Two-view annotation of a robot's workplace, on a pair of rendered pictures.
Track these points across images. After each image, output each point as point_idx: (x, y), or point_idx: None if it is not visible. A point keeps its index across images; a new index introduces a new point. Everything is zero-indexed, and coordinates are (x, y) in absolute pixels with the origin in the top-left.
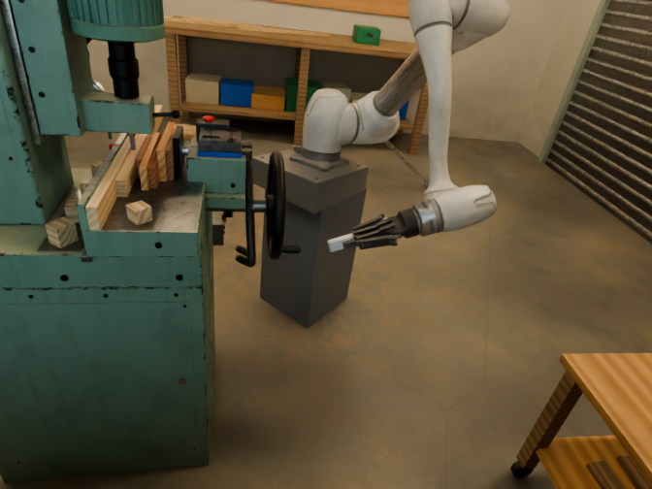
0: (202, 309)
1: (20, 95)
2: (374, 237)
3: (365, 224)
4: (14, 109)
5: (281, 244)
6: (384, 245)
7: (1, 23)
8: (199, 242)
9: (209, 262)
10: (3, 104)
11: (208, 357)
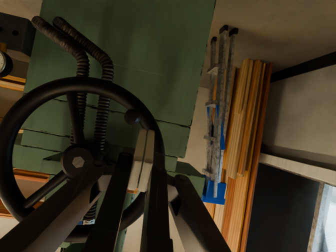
0: (195, 103)
1: (125, 203)
2: (184, 248)
3: (77, 221)
4: (132, 199)
5: (163, 154)
6: (230, 250)
7: (121, 232)
8: (196, 184)
9: (113, 75)
10: (133, 200)
11: (193, 20)
